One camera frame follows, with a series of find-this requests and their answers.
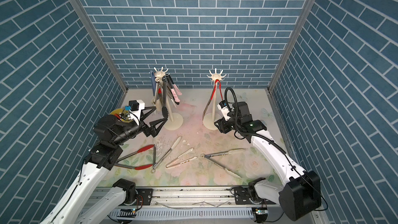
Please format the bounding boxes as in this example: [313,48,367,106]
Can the yellow cup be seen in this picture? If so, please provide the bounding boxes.
[110,108,127,122]

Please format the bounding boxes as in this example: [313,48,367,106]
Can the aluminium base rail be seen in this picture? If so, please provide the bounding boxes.
[83,186,321,220]

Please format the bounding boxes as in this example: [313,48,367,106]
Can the steel tongs cream tips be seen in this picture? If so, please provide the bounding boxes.
[152,78,163,107]

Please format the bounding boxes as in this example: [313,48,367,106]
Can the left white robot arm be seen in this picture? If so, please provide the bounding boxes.
[42,105,169,224]

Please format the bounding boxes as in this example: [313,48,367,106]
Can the steel tongs cream ends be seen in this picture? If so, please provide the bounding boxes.
[200,148,246,179]

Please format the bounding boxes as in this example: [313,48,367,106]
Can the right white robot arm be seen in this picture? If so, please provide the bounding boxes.
[214,87,324,221]

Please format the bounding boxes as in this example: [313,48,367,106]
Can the steel tongs white tips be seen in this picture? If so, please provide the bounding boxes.
[151,136,182,174]

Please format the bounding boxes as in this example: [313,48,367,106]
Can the small white tongs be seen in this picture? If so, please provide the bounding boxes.
[165,147,198,169]

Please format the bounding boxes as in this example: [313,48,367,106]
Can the cream utensil rack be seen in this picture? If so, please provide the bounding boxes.
[202,68,226,130]
[150,67,183,131]

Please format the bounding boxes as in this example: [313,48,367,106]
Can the blue cream tongs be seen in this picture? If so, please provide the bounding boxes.
[150,71,157,96]

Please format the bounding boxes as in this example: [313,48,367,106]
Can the black steel tongs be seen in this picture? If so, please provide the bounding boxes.
[161,76,174,122]

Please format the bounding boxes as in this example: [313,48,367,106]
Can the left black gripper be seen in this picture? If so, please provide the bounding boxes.
[111,106,166,147]

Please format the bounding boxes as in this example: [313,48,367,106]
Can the red tipped steel tongs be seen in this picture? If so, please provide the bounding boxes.
[114,144,154,171]

